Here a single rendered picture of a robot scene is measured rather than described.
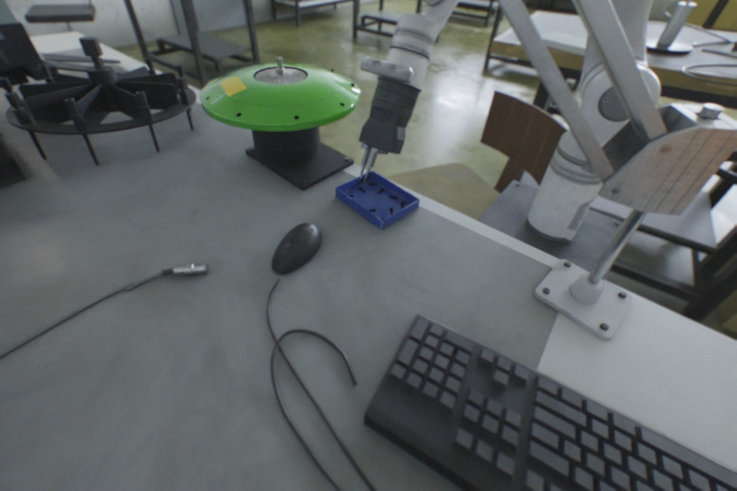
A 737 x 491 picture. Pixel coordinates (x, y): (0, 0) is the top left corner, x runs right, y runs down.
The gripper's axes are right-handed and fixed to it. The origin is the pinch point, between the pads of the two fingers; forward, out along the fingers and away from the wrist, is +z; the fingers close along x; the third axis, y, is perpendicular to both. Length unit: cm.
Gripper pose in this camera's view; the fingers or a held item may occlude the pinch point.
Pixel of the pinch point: (362, 180)
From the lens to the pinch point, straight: 64.5
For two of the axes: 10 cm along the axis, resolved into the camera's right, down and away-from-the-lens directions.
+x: -8.2, -3.8, 4.4
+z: -2.9, 9.2, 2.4
